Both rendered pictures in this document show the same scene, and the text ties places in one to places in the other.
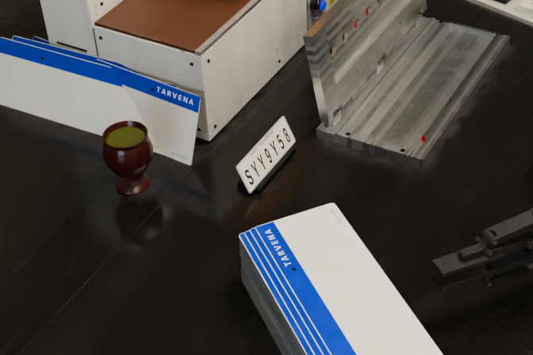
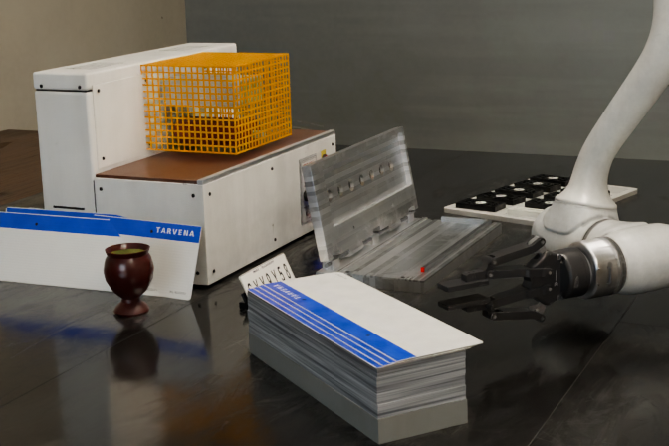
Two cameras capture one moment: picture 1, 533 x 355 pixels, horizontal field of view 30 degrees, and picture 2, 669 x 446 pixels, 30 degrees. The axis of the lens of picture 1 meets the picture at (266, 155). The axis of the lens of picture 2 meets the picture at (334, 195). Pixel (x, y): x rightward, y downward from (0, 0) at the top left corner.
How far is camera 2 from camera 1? 0.87 m
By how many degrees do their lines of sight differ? 27
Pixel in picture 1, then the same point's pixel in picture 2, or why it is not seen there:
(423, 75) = (419, 244)
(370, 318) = (381, 315)
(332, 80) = (331, 220)
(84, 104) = (79, 261)
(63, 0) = (66, 155)
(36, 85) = (27, 251)
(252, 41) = (250, 200)
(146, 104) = not seen: hidden behind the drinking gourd
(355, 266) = (363, 296)
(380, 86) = (376, 250)
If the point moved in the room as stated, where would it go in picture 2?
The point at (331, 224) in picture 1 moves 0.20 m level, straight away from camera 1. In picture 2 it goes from (337, 280) to (332, 246)
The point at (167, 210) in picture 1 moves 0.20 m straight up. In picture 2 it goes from (168, 322) to (160, 202)
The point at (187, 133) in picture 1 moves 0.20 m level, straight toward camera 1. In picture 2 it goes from (187, 267) to (201, 299)
